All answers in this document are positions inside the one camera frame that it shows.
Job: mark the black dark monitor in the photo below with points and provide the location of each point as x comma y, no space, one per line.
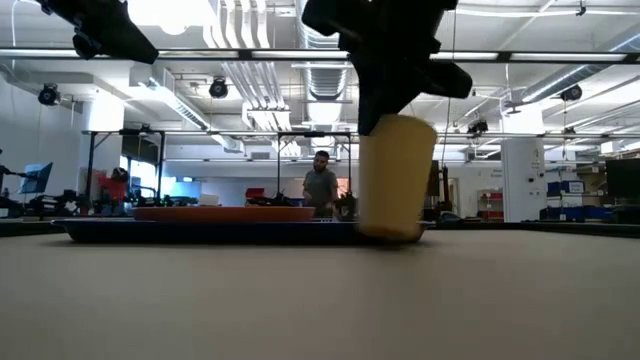
624,177
434,179

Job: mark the black background bench equipment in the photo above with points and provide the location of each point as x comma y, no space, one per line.
55,202

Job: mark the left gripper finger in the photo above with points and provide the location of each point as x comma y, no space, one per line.
127,40

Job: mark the salmon pink plastic plate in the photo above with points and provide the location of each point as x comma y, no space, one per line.
225,214

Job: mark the silver ventilation duct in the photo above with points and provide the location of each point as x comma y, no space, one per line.
325,80

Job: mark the monitor with blue screen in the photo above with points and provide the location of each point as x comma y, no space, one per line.
36,177

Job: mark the person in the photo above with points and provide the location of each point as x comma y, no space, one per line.
114,187
320,187

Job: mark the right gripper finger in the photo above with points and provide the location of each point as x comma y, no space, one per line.
380,102

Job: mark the blue plastic tray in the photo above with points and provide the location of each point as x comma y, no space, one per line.
225,232

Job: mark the red box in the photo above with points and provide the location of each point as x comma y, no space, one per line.
255,193

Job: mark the shelf with red bins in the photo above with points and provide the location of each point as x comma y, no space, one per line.
490,205

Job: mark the yellow plastic cup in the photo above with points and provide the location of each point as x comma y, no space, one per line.
397,180

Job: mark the black round ceiling fixture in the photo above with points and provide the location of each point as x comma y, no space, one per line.
571,92
218,88
49,94
477,127

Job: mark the black background rig frame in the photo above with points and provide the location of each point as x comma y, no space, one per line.
314,134
125,132

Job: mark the blue storage bins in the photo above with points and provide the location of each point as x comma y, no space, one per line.
575,212

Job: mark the white pillar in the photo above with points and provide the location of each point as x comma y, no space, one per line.
522,180

